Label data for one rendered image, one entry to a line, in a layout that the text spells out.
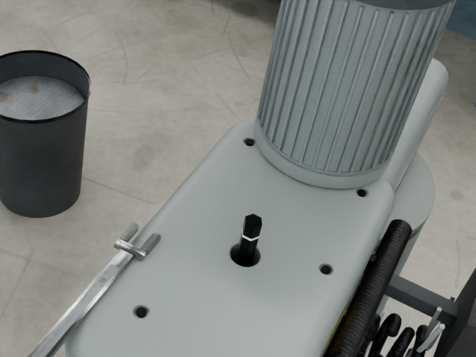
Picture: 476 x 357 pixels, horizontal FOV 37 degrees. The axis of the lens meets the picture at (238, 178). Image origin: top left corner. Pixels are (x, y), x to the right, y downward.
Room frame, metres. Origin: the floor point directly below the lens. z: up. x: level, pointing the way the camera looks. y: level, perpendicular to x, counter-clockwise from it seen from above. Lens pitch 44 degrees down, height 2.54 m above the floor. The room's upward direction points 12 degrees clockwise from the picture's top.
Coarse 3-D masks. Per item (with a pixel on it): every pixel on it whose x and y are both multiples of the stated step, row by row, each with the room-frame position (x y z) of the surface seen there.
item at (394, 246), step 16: (400, 224) 0.74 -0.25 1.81; (384, 240) 0.71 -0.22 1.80; (400, 240) 0.71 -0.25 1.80; (384, 256) 0.67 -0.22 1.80; (400, 256) 0.69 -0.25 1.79; (368, 272) 0.65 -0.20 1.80; (384, 272) 0.65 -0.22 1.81; (368, 288) 0.61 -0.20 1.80; (384, 288) 0.62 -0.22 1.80; (352, 304) 0.59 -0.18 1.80; (368, 304) 0.59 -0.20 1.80; (352, 320) 0.56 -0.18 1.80; (368, 320) 0.56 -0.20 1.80; (336, 336) 0.53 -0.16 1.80; (352, 336) 0.53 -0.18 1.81; (336, 352) 0.50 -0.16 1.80; (352, 352) 0.51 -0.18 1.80
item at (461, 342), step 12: (468, 288) 0.78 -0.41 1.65; (456, 300) 0.82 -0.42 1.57; (468, 300) 0.73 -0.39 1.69; (468, 312) 0.68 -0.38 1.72; (444, 324) 0.80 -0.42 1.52; (456, 324) 0.71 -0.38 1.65; (468, 324) 0.65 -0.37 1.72; (444, 336) 0.74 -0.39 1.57; (456, 336) 0.66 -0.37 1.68; (468, 336) 0.65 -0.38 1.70; (444, 348) 0.68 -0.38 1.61; (456, 348) 0.65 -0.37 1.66; (468, 348) 0.64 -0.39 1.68
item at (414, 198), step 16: (416, 160) 1.19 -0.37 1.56; (416, 176) 1.14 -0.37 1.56; (432, 176) 1.15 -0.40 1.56; (400, 192) 1.08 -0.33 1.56; (416, 192) 1.09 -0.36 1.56; (432, 192) 1.10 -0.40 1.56; (400, 208) 1.03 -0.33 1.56; (416, 208) 1.04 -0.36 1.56; (416, 224) 1.00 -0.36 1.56; (400, 272) 0.98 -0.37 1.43; (384, 304) 0.93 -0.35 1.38
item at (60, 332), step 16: (128, 240) 0.54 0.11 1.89; (128, 256) 0.51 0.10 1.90; (144, 256) 0.52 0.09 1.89; (112, 272) 0.48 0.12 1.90; (96, 288) 0.46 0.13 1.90; (80, 304) 0.43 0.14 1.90; (64, 320) 0.41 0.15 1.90; (80, 320) 0.42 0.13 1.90; (48, 336) 0.39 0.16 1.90; (64, 336) 0.39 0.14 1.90; (32, 352) 0.37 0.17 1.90; (48, 352) 0.37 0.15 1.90
